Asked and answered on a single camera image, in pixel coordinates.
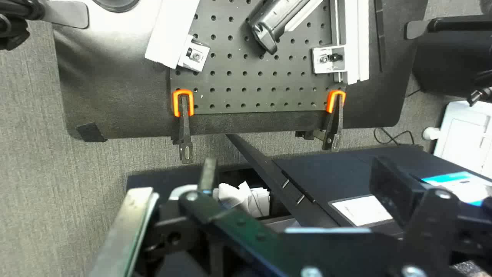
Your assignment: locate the white fiducial marker tag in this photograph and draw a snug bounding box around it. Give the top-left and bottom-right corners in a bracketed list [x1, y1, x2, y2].
[311, 45, 351, 77]
[175, 34, 212, 74]

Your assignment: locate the black covered table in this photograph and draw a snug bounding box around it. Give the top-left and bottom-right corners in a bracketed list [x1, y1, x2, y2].
[52, 0, 429, 143]

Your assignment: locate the silver black robot base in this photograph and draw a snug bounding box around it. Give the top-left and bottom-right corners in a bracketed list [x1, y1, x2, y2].
[244, 0, 326, 55]

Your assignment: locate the grey flat plate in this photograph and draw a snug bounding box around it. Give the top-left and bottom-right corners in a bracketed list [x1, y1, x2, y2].
[40, 0, 92, 31]

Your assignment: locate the black office chair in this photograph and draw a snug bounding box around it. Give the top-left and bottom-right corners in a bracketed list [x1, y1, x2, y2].
[404, 14, 492, 100]

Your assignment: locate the gripper right finger with silver pad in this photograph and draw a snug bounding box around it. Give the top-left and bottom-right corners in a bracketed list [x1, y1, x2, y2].
[390, 171, 492, 277]

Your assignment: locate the small black box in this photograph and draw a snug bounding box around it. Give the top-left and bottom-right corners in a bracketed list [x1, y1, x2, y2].
[367, 155, 427, 228]

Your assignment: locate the black perforated pegboard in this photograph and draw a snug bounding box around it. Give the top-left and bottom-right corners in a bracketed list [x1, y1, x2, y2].
[168, 0, 351, 117]

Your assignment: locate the silver aluminium extrusion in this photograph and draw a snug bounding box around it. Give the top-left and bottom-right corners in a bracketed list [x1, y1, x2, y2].
[327, 0, 372, 86]

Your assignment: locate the gripper left finger with silver pad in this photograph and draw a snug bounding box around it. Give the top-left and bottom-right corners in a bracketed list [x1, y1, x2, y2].
[89, 186, 329, 277]

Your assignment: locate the black cable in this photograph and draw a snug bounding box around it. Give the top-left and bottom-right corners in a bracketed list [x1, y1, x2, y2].
[372, 126, 418, 148]

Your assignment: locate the white box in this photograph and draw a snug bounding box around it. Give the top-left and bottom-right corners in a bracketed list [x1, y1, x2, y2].
[421, 98, 492, 178]

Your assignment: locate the orange black clamp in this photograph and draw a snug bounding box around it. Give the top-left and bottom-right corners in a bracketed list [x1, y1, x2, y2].
[171, 88, 197, 163]
[321, 88, 347, 151]

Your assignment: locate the white label sticker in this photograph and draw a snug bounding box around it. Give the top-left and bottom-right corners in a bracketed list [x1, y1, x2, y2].
[329, 194, 395, 228]

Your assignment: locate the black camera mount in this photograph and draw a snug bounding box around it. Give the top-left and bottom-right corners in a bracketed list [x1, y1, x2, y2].
[0, 0, 46, 52]

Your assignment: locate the white crumpled cloth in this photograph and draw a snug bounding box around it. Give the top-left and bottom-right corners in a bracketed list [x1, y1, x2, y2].
[212, 180, 272, 218]

